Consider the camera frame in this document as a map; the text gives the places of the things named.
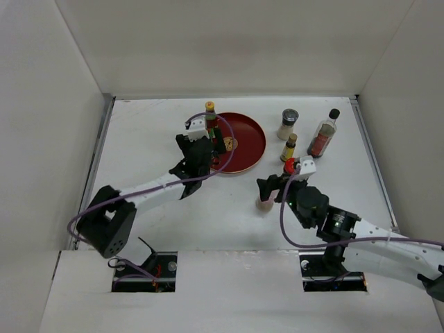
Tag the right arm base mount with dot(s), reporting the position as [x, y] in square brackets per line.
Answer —
[322, 270]

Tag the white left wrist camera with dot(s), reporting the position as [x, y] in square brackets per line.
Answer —
[196, 129]

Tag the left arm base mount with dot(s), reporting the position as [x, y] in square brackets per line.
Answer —
[156, 275]

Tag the yellow-cap green-label sauce bottle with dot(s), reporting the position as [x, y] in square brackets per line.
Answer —
[211, 120]

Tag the black-top pepper grinder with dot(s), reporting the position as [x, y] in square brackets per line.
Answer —
[289, 118]

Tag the red-lid chili sauce jar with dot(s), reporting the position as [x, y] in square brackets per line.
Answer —
[290, 166]

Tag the tall soy sauce bottle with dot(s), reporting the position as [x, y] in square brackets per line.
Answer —
[323, 134]

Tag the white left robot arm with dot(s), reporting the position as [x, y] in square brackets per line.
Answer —
[107, 223]

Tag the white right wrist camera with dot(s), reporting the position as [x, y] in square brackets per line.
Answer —
[308, 168]

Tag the round red tray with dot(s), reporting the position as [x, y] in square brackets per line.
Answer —
[249, 142]

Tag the pink-lid small jar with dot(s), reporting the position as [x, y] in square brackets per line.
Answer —
[265, 205]

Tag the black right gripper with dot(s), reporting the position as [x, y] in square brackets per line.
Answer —
[267, 185]

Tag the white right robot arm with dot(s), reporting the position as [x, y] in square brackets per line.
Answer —
[354, 244]

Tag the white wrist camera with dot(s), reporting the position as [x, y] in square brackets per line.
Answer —
[196, 129]
[308, 168]

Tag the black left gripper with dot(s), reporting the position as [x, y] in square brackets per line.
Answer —
[184, 143]

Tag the small yellow-label dark bottle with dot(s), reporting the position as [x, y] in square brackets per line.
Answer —
[289, 147]

